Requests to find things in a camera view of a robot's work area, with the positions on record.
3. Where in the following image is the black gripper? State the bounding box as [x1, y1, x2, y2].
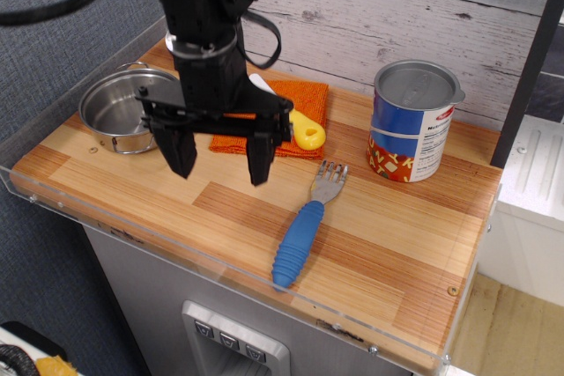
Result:
[137, 41, 293, 187]

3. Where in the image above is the dark vertical post right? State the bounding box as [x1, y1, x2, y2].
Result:
[490, 0, 563, 168]

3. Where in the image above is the clear acrylic edge guard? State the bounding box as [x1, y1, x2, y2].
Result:
[0, 21, 503, 372]

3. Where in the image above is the blue handled fork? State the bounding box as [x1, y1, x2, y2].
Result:
[271, 159, 348, 288]

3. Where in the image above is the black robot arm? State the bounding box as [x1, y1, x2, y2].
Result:
[136, 0, 293, 186]

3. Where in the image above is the grey toy fridge cabinet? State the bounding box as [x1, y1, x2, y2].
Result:
[85, 227, 408, 375]

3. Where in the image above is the yellow handled toy knife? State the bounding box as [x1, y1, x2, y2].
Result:
[249, 73, 327, 150]

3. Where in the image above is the blue labelled can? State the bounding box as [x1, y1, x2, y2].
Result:
[367, 59, 465, 183]

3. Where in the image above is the white toy sink unit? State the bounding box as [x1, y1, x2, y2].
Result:
[478, 115, 563, 306]

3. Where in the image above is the yellow object bottom left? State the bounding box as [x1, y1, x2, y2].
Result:
[35, 356, 79, 376]

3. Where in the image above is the small metal pot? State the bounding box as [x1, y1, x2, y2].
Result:
[78, 62, 178, 155]

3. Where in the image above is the orange folded cloth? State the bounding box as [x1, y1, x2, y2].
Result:
[208, 79, 330, 161]

